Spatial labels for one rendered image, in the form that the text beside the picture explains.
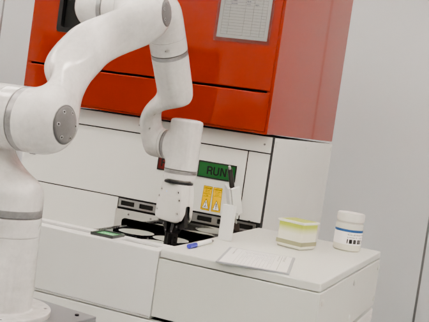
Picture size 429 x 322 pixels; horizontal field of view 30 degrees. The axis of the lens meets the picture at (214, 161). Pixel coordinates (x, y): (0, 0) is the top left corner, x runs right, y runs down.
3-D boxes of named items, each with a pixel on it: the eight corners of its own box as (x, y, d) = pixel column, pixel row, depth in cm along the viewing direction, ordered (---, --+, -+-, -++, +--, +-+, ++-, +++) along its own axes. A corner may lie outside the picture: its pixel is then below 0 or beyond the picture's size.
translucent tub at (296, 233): (290, 243, 201) (294, 216, 201) (316, 249, 196) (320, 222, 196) (274, 244, 195) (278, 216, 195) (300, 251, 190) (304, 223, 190)
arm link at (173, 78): (119, 53, 194) (139, 161, 209) (175, 60, 187) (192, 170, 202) (138, 39, 200) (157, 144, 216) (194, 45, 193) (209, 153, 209)
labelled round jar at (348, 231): (336, 245, 209) (341, 209, 209) (362, 250, 207) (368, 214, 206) (329, 248, 203) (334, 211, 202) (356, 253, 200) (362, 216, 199)
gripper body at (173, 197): (156, 174, 207) (149, 216, 208) (180, 180, 200) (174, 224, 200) (178, 176, 212) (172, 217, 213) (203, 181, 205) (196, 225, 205)
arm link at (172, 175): (156, 166, 206) (155, 177, 206) (178, 171, 200) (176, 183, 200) (181, 168, 212) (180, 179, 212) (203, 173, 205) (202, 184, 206)
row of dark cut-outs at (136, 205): (119, 206, 241) (119, 197, 240) (255, 232, 224) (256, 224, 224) (117, 206, 240) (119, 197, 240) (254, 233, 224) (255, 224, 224)
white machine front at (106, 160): (17, 225, 257) (33, 101, 255) (255, 276, 227) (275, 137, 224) (11, 225, 254) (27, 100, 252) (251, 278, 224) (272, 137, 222)
